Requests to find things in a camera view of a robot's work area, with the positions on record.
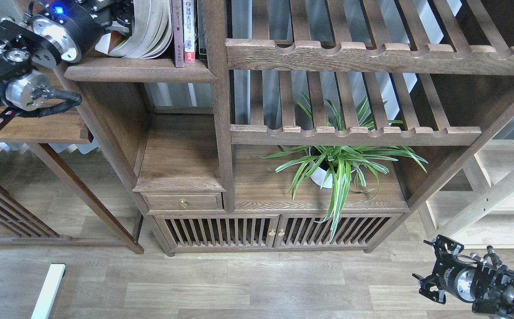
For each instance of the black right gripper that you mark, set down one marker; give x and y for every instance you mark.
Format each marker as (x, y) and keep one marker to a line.
(449, 274)

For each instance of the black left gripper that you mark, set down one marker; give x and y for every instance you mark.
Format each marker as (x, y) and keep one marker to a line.
(76, 26)

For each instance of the yellow green cover book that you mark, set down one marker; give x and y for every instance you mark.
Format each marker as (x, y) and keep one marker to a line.
(141, 19)

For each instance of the red cover book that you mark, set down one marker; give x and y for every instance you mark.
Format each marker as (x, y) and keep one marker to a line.
(109, 42)

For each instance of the pale lavender cover book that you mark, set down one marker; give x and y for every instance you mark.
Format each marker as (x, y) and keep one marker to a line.
(159, 15)

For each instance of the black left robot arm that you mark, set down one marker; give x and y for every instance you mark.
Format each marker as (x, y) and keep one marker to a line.
(25, 91)

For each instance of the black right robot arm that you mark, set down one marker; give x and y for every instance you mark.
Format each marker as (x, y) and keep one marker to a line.
(485, 282)

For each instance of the light wooden shelf unit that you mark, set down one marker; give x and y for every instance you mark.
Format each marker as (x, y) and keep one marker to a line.
(476, 207)

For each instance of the maroon upright book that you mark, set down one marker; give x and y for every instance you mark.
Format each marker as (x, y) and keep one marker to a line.
(178, 33)

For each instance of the dark upright book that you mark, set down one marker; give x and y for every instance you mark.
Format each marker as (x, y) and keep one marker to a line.
(201, 38)

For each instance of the green spider plant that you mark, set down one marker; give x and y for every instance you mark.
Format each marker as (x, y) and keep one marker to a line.
(344, 165)

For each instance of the white plant pot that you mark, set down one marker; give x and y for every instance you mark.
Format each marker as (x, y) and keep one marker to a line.
(319, 175)

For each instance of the dark wooden bookshelf cabinet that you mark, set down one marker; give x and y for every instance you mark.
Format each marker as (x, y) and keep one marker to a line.
(434, 75)

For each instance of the brass drawer knob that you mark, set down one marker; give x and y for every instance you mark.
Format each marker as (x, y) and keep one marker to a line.
(183, 203)

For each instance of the dark wooden side table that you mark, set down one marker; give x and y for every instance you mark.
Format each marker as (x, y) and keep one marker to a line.
(22, 226)

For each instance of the white metal bar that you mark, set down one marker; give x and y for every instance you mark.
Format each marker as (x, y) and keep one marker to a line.
(49, 291)

